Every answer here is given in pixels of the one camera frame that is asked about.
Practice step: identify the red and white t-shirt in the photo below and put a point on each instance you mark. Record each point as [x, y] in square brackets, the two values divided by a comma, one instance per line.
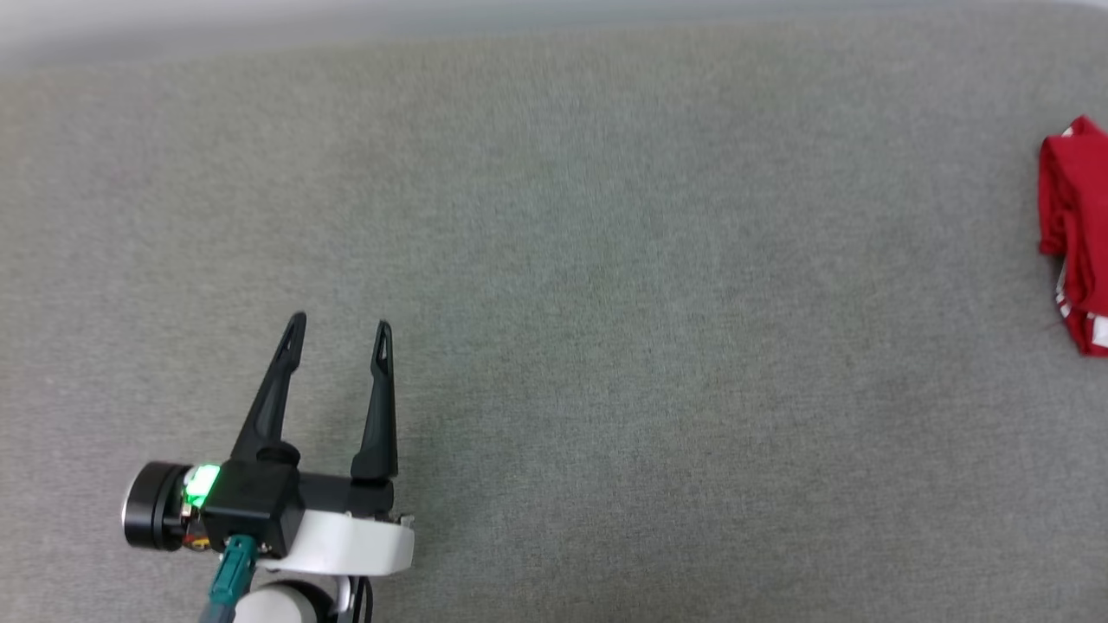
[1082, 216]

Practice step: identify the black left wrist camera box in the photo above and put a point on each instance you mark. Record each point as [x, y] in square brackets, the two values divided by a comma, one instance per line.
[251, 506]

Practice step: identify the grey fabric sofa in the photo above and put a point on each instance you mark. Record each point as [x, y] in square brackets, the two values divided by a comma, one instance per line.
[606, 346]

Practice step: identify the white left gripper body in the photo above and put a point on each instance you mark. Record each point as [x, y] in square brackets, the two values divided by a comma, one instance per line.
[346, 541]

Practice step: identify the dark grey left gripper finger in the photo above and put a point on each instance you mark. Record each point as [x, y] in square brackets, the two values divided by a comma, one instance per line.
[273, 407]
[379, 415]

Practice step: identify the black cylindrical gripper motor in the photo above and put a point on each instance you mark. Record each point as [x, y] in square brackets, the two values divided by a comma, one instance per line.
[156, 506]

